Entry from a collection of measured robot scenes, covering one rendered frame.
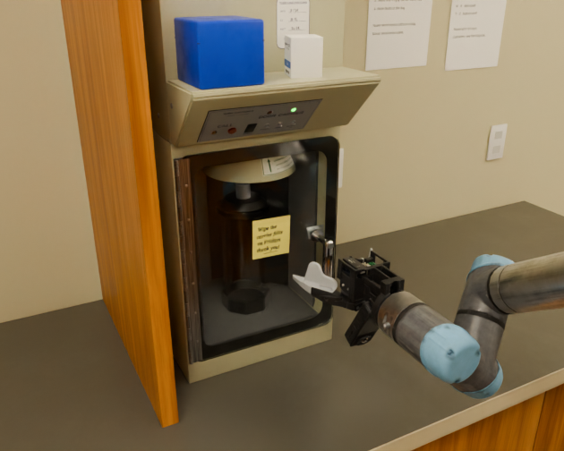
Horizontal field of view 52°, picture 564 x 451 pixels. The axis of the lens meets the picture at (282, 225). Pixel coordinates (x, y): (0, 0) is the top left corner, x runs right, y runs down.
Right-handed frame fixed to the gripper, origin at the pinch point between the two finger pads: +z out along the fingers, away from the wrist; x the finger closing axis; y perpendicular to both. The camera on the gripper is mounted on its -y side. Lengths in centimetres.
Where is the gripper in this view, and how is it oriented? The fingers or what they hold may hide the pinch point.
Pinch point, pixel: (327, 270)
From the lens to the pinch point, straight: 109.6
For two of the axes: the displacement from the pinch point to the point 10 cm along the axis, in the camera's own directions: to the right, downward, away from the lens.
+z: -4.6, -3.5, 8.1
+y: 0.0, -9.2, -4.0
